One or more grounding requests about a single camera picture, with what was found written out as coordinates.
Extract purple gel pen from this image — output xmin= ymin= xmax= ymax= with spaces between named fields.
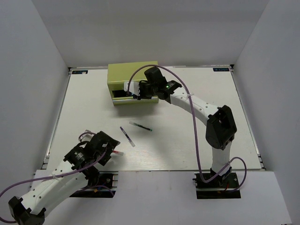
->
xmin=120 ymin=126 xmax=135 ymax=147

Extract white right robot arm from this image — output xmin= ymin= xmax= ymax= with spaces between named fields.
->
xmin=126 ymin=65 xmax=237 ymax=187

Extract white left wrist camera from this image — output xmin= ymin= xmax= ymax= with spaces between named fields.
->
xmin=78 ymin=130 xmax=96 ymax=142

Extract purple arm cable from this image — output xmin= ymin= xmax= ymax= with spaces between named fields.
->
xmin=126 ymin=65 xmax=248 ymax=193
xmin=0 ymin=131 xmax=118 ymax=223

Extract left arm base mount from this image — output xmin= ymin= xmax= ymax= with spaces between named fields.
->
xmin=70 ymin=171 xmax=118 ymax=198

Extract green gel pen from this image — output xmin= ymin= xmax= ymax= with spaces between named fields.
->
xmin=129 ymin=121 xmax=153 ymax=132

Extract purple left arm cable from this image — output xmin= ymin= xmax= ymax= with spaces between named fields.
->
xmin=0 ymin=131 xmax=118 ymax=223

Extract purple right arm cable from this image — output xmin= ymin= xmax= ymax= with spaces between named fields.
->
xmin=126 ymin=65 xmax=248 ymax=193

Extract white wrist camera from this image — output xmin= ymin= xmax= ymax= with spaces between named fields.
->
xmin=123 ymin=82 xmax=140 ymax=96
xmin=78 ymin=130 xmax=96 ymax=142

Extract green metal drawer cabinet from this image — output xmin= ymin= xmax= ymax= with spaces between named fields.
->
xmin=107 ymin=60 xmax=161 ymax=106

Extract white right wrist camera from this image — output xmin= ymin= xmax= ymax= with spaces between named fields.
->
xmin=123 ymin=82 xmax=140 ymax=96

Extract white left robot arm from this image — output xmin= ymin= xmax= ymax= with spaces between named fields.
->
xmin=8 ymin=131 xmax=120 ymax=225

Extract red gel pen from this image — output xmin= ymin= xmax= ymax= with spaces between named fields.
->
xmin=113 ymin=150 xmax=124 ymax=156

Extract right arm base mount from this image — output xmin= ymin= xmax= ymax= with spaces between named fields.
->
xmin=193 ymin=172 xmax=241 ymax=200

